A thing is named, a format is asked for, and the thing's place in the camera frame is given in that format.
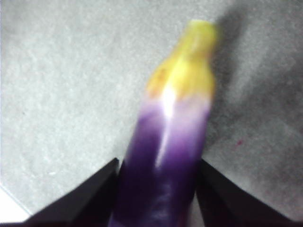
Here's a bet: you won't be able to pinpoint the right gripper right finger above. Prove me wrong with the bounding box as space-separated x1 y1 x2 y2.
196 158 294 227

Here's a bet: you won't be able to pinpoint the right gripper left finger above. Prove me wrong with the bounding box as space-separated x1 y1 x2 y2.
23 157 120 227

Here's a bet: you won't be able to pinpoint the purple eggplant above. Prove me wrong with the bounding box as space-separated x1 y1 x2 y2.
108 19 222 227

